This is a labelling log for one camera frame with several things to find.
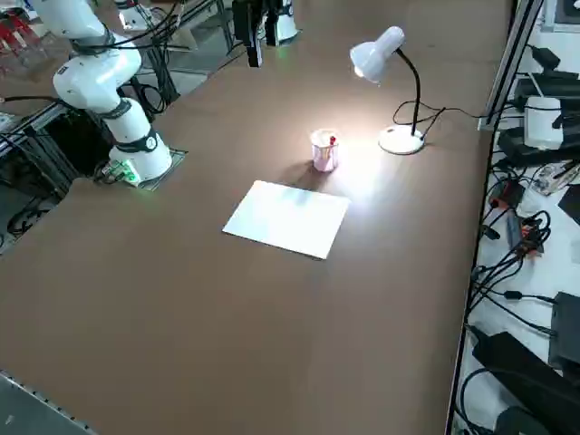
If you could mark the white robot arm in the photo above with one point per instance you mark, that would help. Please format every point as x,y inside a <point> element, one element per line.
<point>287,29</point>
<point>90,81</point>

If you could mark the black ribbed box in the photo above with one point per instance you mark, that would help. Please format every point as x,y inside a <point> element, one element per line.
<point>516,145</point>

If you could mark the pink paper cup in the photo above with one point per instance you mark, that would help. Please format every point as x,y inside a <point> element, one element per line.
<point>324,158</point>

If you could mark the black long device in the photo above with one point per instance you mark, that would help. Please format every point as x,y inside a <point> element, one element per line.
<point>512,358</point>

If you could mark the aluminium profile post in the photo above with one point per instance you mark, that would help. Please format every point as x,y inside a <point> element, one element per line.
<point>512,59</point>

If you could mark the red crate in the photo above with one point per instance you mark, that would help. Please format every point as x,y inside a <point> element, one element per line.
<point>13,31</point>

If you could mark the white background device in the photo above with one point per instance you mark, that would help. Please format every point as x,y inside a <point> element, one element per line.
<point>131,16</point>

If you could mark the aluminium table rail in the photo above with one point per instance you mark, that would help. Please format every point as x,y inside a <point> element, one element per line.
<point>27,408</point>

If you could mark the black power adapter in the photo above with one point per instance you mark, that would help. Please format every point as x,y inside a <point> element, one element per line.
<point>546,56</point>

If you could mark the black flat case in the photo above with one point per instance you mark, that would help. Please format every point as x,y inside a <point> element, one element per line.
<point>566,331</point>

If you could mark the black rectangular box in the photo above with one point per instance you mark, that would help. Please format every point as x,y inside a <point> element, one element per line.
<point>572,204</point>

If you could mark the white desk lamp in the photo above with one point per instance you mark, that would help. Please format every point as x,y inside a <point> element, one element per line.
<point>376,54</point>

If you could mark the white paper sheet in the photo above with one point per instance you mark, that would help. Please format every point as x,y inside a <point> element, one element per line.
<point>285,217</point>

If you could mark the black metal frame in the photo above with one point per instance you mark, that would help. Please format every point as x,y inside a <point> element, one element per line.
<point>77,145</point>

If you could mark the black tower box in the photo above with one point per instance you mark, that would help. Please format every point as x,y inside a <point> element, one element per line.
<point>562,86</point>

